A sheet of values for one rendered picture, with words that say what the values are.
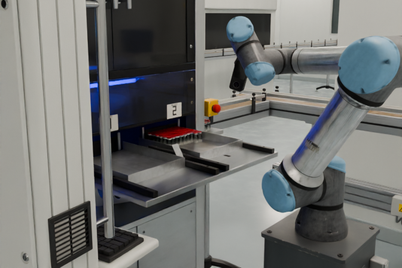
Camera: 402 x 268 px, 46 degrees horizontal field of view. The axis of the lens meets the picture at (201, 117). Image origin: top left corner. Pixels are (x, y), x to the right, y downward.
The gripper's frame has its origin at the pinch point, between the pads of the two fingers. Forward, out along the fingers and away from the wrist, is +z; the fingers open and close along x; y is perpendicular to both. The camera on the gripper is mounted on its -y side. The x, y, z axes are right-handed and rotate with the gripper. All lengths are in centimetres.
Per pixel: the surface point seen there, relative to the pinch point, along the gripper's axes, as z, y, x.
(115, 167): 2, -46, 34
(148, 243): -28, -62, 2
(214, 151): 19.5, -26.2, 7.4
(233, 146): 28.9, -21.0, 3.4
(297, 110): 102, 21, -6
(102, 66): -63, -27, 17
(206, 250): 102, -67, 13
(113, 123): 4, -31, 43
